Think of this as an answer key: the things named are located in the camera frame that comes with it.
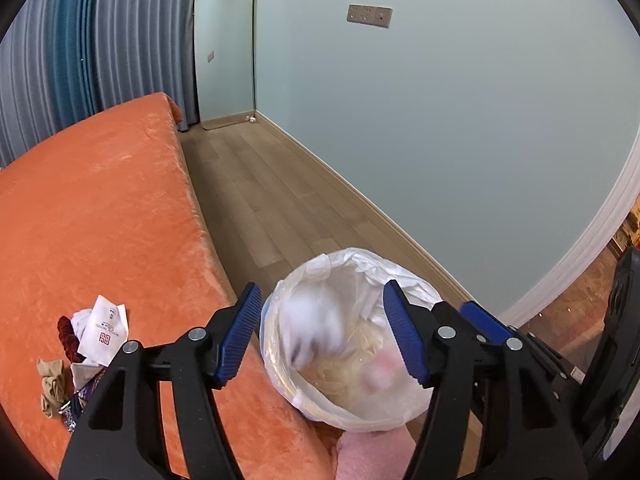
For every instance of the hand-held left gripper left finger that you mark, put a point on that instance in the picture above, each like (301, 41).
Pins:
(240, 335)

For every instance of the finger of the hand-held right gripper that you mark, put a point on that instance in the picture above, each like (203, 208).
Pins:
(482, 317)

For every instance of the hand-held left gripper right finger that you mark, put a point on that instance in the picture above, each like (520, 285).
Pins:
(402, 335)

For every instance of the white tissue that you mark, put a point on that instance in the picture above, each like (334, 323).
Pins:
(310, 320)

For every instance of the white lined trash bin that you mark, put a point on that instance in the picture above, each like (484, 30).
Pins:
(350, 410)

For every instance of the white paper tag red print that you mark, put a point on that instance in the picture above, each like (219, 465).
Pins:
(107, 325)

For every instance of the white cloth scrap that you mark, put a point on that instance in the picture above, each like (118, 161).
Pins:
(80, 322)

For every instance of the beige paper card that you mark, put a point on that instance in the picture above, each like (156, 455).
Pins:
(82, 374)

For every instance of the red scrunchie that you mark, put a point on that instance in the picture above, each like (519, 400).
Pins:
(67, 340)

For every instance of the dark patterned cloth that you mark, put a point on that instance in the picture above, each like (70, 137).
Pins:
(80, 402)

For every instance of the beige stocking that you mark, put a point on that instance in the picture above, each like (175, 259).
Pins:
(50, 385)

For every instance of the pink fluffy rug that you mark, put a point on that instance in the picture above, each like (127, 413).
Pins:
(370, 455)

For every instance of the orange plush blanket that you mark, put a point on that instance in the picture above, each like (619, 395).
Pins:
(100, 210)

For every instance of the standing floor mirror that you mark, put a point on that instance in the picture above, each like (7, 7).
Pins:
(225, 50)

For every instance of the grey curtain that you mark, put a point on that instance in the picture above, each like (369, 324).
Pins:
(150, 35)

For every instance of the blue curtain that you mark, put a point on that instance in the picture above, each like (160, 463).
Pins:
(77, 35)

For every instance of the white door frame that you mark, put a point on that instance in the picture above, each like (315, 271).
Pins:
(590, 240)

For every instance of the wall socket panel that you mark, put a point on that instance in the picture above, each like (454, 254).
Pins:
(369, 16)

